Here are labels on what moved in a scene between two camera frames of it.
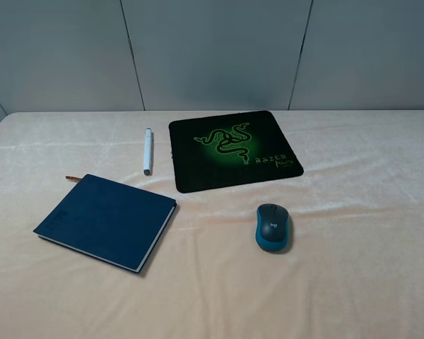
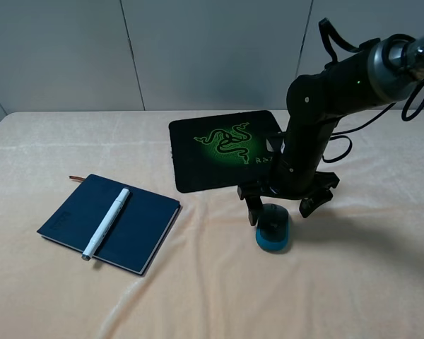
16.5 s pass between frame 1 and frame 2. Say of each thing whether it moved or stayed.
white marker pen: moved
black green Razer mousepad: stayed
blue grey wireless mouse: stayed
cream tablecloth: stayed
